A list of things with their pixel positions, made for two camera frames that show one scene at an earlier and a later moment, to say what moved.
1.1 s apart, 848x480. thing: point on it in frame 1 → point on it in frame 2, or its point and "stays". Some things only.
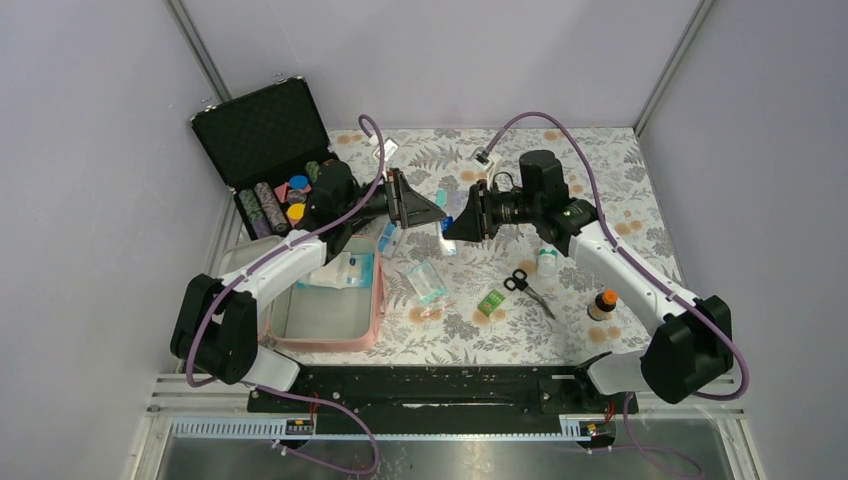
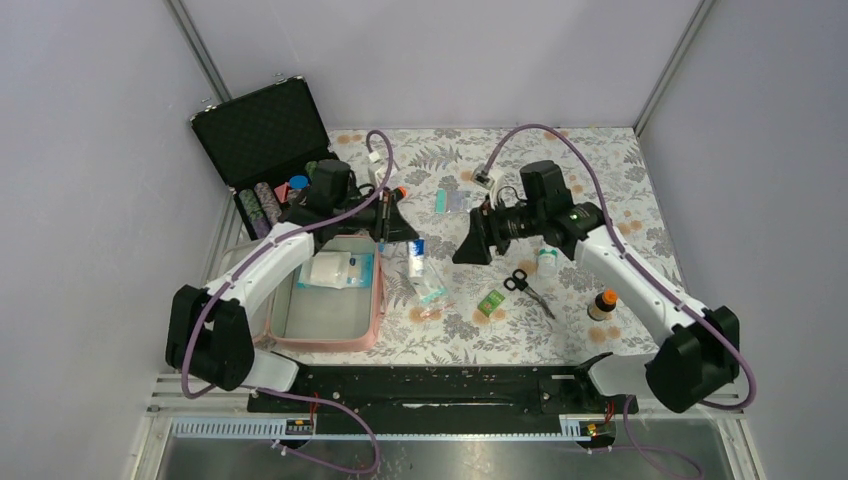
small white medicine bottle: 547,263 stays
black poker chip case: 268,145 stays
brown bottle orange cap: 603,303 stays
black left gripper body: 396,197 → 384,209
